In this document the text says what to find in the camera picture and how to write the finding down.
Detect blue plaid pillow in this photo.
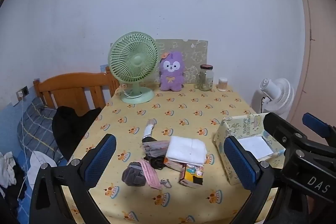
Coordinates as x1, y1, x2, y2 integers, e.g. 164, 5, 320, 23
17, 97, 65, 161

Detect yellow printed tablecloth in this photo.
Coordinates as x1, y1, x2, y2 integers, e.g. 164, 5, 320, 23
62, 84, 286, 224

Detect white cloth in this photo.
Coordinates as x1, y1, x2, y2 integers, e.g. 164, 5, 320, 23
26, 151, 57, 184

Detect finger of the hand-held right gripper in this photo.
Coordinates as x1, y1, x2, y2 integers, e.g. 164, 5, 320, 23
302, 112, 336, 147
263, 112, 315, 170

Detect peach door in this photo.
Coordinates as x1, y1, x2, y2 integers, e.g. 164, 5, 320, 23
287, 0, 336, 135

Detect clear packet of masks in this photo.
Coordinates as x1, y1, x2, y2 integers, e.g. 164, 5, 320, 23
142, 140, 171, 159

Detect pink cartoon tissue packet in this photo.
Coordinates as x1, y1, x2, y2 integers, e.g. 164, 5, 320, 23
163, 156, 185, 170

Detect white clothing pile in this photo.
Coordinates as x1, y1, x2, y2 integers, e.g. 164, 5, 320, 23
0, 152, 17, 188

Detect white towel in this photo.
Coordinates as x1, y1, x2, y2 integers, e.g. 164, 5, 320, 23
165, 135, 207, 165

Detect green desk fan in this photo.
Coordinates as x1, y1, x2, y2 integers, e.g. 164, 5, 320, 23
108, 32, 159, 104

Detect yellow printed storage box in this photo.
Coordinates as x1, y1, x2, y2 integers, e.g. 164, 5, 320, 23
214, 113, 286, 185

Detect green tissue packet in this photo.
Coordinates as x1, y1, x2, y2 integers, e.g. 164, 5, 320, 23
178, 163, 205, 188

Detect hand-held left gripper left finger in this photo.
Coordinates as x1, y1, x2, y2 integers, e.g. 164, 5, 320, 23
29, 133, 117, 224

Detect printed cardboard panel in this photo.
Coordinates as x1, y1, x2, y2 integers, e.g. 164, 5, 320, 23
110, 40, 209, 85

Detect white paper sheet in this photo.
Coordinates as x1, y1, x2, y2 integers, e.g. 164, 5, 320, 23
238, 136, 274, 160

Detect dark clothing pile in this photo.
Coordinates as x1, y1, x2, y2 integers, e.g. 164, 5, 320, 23
10, 166, 27, 203

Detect purple plush toy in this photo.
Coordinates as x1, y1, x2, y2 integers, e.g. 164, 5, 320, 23
159, 51, 184, 92

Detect glass jar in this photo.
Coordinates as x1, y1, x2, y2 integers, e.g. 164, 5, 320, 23
197, 64, 214, 91

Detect black clothing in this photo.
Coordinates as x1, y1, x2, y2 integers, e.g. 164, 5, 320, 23
52, 106, 102, 161

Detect white standing fan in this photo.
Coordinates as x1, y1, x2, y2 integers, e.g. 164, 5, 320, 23
251, 78, 294, 117

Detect wooden bed headboard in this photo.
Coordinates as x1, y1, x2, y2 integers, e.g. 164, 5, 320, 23
33, 67, 120, 115

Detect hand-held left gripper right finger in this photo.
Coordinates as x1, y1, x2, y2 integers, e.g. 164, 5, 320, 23
223, 135, 276, 224

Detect dark grey socks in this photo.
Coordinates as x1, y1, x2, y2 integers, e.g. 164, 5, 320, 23
121, 162, 146, 186

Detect white cable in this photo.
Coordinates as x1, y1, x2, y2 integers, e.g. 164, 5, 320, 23
17, 98, 29, 201

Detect pink face mask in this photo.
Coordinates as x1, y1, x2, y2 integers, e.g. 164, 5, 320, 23
136, 158, 163, 190

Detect black fabric bundle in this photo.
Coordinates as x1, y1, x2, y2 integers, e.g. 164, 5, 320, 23
146, 156, 166, 170

